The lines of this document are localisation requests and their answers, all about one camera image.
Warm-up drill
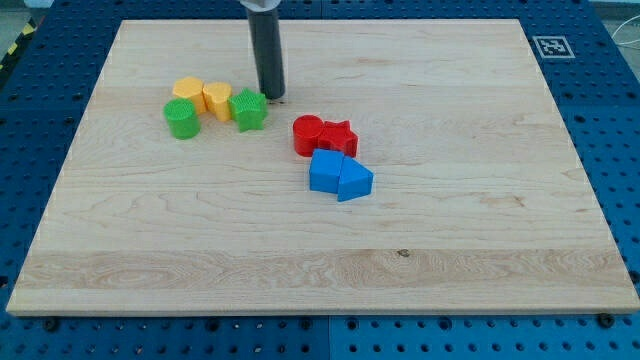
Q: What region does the white fiducial marker tag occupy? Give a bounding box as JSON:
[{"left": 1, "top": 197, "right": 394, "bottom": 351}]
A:
[{"left": 532, "top": 36, "right": 575, "bottom": 59}]

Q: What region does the red star block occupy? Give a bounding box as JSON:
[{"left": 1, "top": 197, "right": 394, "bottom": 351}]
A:
[{"left": 318, "top": 120, "right": 359, "bottom": 158}]

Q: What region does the green star block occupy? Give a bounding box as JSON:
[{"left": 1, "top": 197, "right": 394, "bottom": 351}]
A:
[{"left": 229, "top": 88, "right": 268, "bottom": 132}]

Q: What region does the white cable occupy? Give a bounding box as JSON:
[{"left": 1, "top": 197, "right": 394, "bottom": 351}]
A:
[{"left": 610, "top": 13, "right": 640, "bottom": 52}]

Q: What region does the blue triangle block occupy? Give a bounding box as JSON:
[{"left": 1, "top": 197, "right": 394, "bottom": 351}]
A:
[{"left": 337, "top": 156, "right": 374, "bottom": 202}]

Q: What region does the yellow heart block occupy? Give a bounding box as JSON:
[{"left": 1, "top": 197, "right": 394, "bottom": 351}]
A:
[{"left": 203, "top": 82, "right": 233, "bottom": 122}]

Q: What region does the blue cube block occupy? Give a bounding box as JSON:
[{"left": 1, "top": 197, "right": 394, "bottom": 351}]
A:
[{"left": 309, "top": 149, "right": 345, "bottom": 193}]

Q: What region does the yellow hexagon block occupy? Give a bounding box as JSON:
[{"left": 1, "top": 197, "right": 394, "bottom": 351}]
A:
[{"left": 172, "top": 76, "right": 208, "bottom": 115}]

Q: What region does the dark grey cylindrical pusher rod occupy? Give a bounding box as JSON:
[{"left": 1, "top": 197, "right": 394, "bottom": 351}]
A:
[{"left": 247, "top": 8, "right": 286, "bottom": 100}]

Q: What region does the green cylinder block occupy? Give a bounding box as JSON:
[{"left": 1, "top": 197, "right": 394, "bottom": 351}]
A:
[{"left": 163, "top": 98, "right": 201, "bottom": 140}]

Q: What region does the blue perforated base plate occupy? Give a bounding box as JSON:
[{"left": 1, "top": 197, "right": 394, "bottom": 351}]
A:
[{"left": 1, "top": 1, "right": 639, "bottom": 359}]

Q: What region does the light wooden board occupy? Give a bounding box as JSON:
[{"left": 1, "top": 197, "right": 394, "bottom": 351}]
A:
[{"left": 7, "top": 19, "right": 639, "bottom": 316}]

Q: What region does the red cylinder block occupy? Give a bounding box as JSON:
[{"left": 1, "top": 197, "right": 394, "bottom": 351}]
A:
[{"left": 292, "top": 114, "right": 324, "bottom": 157}]

